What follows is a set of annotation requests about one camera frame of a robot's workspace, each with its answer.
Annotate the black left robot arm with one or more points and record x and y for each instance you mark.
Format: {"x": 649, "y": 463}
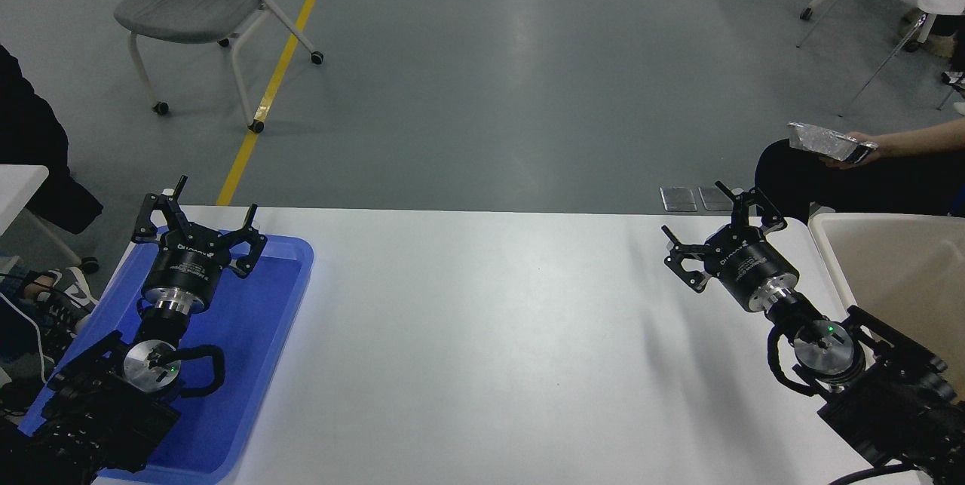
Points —
{"x": 113, "y": 409}

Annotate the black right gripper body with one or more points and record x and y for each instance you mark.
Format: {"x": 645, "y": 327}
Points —
{"x": 750, "y": 266}

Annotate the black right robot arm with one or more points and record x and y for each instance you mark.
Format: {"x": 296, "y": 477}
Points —
{"x": 889, "y": 394}

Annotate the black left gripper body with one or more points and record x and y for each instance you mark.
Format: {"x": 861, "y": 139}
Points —
{"x": 187, "y": 262}

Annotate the person's hand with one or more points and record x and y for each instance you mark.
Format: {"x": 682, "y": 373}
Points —
{"x": 883, "y": 147}

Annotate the silver foil tray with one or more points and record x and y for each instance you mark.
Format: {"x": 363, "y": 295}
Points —
{"x": 822, "y": 139}

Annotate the blue plastic tray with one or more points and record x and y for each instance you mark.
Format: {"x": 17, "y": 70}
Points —
{"x": 249, "y": 334}

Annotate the metal floor socket plate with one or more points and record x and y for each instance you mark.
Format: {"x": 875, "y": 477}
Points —
{"x": 678, "y": 199}
{"x": 712, "y": 200}

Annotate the person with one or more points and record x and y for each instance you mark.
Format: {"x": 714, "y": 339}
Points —
{"x": 938, "y": 45}
{"x": 829, "y": 183}
{"x": 30, "y": 138}

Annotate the person's forearm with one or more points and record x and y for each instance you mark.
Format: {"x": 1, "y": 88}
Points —
{"x": 927, "y": 139}

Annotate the small white side table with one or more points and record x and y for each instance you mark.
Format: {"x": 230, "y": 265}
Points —
{"x": 19, "y": 187}

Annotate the grey chair with casters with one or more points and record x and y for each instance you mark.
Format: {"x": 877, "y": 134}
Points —
{"x": 188, "y": 2}

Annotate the large pale plastic bin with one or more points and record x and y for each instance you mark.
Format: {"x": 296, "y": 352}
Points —
{"x": 905, "y": 266}

